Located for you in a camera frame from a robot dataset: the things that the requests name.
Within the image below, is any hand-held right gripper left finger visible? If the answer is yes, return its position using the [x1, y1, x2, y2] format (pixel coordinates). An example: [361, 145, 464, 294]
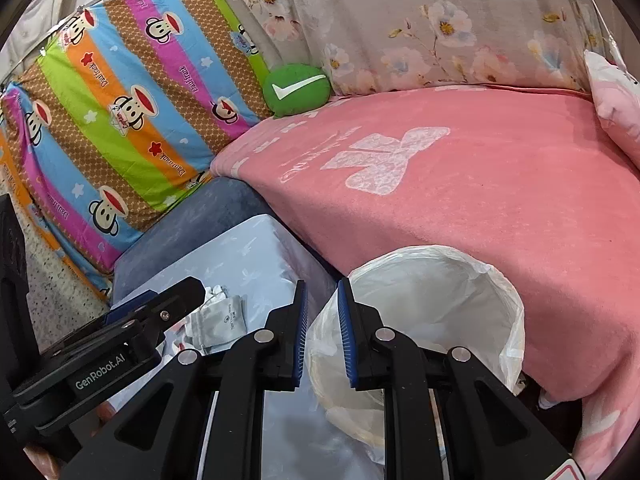
[59, 279, 308, 480]

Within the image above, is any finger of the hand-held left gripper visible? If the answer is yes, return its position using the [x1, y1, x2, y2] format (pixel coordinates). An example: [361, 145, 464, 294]
[124, 276, 207, 347]
[105, 305, 136, 327]

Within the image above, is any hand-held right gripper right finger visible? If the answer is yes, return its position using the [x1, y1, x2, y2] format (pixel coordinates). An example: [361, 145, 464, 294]
[336, 278, 573, 480]

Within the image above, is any grey drawstring pouch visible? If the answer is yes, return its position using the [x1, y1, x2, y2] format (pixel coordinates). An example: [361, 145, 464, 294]
[191, 292, 249, 357]

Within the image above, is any trash bin with white bag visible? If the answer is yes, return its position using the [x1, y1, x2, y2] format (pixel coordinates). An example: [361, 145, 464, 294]
[305, 244, 527, 466]

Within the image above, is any round trash bin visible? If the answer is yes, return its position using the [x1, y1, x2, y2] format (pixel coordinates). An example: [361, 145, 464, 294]
[310, 345, 388, 453]

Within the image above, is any person's left hand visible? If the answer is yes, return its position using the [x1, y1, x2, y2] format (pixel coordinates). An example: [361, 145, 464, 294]
[27, 449, 68, 480]

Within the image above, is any blue-grey seat cushion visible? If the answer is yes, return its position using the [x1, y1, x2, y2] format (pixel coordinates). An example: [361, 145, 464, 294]
[111, 176, 273, 306]

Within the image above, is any light blue printed tablecloth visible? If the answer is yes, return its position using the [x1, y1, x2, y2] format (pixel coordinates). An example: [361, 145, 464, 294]
[105, 214, 386, 480]

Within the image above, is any pink blanket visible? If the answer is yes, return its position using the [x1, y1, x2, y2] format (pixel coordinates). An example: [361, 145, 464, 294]
[210, 85, 640, 480]

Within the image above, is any striped cartoon monkey quilt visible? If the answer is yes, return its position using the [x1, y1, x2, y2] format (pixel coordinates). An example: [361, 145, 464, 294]
[0, 0, 273, 301]

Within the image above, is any green cushion with white tick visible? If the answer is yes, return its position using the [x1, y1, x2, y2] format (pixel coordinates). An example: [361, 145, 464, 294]
[262, 62, 331, 120]

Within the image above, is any grey floral blanket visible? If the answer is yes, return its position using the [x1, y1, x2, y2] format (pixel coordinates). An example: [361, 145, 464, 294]
[220, 0, 608, 98]

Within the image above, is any pink pillow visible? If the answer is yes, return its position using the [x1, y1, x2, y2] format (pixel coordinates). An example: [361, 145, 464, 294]
[584, 50, 640, 171]

